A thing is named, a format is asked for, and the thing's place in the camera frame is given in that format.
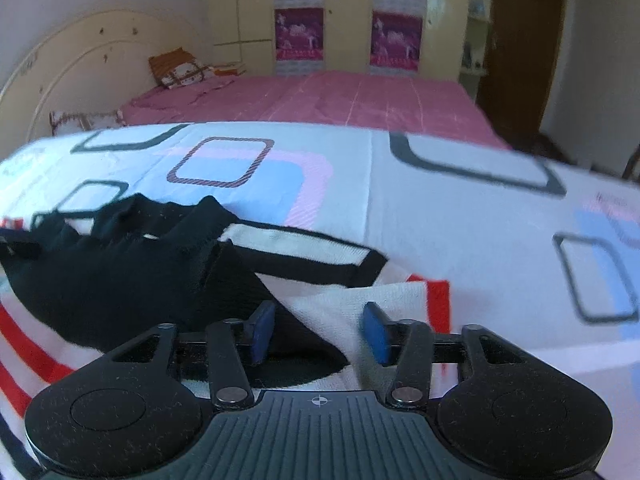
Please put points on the cream corner shelf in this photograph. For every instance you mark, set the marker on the cream corner shelf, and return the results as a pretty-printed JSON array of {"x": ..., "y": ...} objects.
[{"x": 477, "y": 25}]

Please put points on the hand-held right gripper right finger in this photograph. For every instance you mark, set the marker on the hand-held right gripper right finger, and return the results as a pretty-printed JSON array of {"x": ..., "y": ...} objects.
[{"x": 377, "y": 335}]

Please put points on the patterned white bed sheet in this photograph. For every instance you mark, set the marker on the patterned white bed sheet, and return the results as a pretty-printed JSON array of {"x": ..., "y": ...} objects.
[{"x": 450, "y": 220}]

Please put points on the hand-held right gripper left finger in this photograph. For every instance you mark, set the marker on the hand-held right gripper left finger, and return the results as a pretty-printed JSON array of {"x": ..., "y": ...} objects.
[{"x": 262, "y": 332}]

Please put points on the striped knit sweater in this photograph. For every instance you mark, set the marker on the striped knit sweater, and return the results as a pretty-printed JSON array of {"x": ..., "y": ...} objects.
[{"x": 125, "y": 270}]

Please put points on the cream rounded headboard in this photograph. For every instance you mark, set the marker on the cream rounded headboard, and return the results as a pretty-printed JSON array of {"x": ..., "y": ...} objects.
[{"x": 75, "y": 60}]

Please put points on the orange printed pillow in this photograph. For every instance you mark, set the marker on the orange printed pillow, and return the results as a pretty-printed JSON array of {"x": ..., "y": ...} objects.
[{"x": 180, "y": 69}]

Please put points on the dark wooden door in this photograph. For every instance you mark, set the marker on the dark wooden door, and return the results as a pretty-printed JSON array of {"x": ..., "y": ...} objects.
[{"x": 525, "y": 50}]

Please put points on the pink bed sheet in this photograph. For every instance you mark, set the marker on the pink bed sheet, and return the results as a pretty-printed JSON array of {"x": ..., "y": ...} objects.
[{"x": 350, "y": 100}]

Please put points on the small patterned pillow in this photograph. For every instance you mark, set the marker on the small patterned pillow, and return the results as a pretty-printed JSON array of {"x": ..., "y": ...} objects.
[{"x": 85, "y": 121}]

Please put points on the cream wardrobe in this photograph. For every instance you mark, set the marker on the cream wardrobe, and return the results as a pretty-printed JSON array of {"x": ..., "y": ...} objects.
[{"x": 350, "y": 10}]

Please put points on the purple wall poster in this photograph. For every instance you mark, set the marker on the purple wall poster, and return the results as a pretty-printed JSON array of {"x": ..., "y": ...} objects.
[
  {"x": 396, "y": 40},
  {"x": 299, "y": 35}
]

